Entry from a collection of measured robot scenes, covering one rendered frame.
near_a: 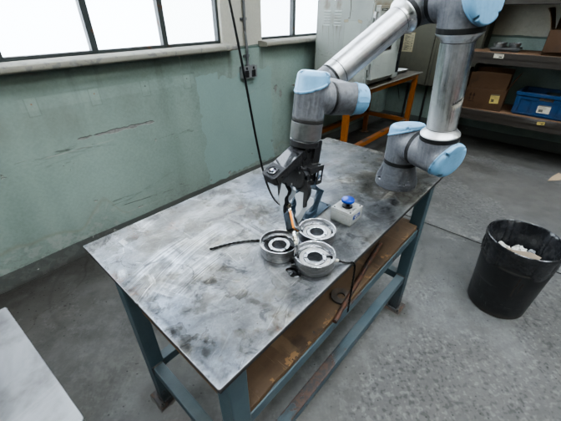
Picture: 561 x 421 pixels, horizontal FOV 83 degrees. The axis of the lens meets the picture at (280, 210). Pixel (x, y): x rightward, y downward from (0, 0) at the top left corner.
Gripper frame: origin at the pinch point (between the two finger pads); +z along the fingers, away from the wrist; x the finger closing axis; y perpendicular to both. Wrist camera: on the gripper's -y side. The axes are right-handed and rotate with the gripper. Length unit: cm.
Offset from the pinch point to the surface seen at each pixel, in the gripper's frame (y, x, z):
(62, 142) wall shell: -9, 156, 19
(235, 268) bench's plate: -15.5, 3.5, 12.0
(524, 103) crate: 353, -6, -14
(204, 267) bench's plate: -20.4, 9.5, 12.8
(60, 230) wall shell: -20, 156, 71
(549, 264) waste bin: 109, -62, 33
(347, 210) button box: 20.6, -5.9, 2.5
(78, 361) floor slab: -41, 79, 97
